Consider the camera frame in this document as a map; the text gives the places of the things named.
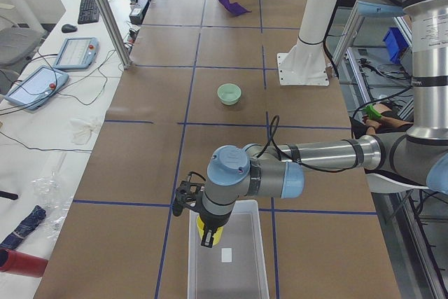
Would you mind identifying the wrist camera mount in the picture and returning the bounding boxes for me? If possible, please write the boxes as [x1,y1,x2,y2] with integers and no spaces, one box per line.
[171,171,206,217]

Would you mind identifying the aluminium frame post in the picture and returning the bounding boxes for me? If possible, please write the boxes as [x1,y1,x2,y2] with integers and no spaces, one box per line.
[95,0,132,69]

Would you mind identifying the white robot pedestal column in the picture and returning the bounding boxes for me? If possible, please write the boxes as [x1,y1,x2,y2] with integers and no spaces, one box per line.
[277,0,337,87]

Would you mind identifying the near teach pendant tablet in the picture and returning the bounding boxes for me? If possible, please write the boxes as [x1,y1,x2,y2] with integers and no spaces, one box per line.
[4,66,69,111]

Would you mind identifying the clear plastic storage box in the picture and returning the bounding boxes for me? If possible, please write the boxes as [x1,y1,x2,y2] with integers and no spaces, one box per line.
[187,200,270,298]

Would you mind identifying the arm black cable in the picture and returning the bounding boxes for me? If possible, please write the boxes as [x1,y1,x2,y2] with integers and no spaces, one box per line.
[251,114,361,174]

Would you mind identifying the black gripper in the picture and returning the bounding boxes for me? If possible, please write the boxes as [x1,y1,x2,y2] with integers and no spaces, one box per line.
[197,204,231,247]

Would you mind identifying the black computer mouse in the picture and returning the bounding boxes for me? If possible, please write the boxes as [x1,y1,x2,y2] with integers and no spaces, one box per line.
[61,24,78,34]

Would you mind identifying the grey office chair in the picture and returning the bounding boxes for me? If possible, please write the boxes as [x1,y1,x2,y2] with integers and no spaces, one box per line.
[1,15,45,83]

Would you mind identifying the purple cloth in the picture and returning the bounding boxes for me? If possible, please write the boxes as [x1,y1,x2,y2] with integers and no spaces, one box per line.
[218,0,251,16]

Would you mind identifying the blue parts bin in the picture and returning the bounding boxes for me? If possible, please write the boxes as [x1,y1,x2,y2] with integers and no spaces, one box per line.
[383,27,409,64]

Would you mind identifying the green handled tool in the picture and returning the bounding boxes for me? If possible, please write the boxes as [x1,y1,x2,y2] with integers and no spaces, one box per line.
[363,104,382,120]

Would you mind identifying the crumpled clear plastic wrap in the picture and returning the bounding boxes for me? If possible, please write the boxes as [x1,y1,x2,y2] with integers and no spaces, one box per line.
[31,171,73,242]

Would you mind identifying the black keyboard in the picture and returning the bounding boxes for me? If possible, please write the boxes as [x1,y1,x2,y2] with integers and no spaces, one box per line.
[78,0,100,25]

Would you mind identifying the teach pendant tablet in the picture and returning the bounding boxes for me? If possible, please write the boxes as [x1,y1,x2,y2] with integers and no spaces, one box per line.
[53,37,99,71]
[4,66,69,111]

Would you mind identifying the yellow plastic cup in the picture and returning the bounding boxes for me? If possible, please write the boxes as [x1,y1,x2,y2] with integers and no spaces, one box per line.
[196,216,223,246]

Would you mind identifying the folded dark blue umbrella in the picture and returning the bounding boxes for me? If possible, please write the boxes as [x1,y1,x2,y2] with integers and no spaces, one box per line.
[1,205,46,250]

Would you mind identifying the light green bowl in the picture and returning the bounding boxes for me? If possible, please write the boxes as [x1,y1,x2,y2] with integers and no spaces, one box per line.
[217,83,242,106]

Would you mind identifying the seated person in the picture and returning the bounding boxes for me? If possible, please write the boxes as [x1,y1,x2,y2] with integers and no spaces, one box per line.
[350,103,413,139]

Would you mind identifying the far teach pendant tablet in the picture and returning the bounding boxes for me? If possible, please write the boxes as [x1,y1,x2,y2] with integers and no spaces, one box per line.
[53,37,99,71]

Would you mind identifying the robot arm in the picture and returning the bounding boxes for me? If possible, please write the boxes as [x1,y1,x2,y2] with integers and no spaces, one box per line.
[194,0,447,247]

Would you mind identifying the red cylinder bottle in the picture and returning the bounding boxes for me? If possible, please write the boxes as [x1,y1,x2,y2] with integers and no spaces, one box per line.
[1,248,48,278]

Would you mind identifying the black power box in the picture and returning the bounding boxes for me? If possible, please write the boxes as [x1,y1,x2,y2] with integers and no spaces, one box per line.
[129,0,150,25]

